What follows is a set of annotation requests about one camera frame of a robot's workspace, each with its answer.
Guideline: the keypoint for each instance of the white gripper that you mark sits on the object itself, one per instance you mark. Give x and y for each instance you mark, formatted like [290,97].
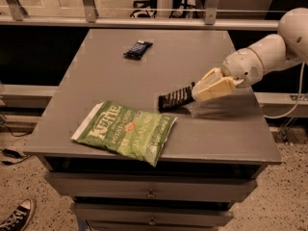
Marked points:
[241,66]

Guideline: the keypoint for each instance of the black rxbar chocolate bar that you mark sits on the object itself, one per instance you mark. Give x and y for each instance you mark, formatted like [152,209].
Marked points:
[175,99]

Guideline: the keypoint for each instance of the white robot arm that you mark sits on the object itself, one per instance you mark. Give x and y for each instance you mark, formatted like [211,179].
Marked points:
[288,47]

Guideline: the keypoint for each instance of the green jalapeno chip bag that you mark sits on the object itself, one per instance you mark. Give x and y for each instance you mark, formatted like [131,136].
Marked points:
[132,133]

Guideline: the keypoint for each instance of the grey drawer cabinet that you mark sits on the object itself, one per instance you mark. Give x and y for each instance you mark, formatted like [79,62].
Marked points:
[126,166]

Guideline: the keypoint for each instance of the dark blue snack bar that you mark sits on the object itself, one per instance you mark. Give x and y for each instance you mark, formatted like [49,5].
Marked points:
[137,50]

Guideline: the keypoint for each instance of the black office chair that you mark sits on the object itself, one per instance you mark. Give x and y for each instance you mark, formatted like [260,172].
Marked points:
[144,9]

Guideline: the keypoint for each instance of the metal railing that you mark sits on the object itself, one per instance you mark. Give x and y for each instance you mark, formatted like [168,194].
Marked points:
[259,15]

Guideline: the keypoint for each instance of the black canvas sneaker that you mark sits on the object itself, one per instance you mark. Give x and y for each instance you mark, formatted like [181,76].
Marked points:
[20,217]

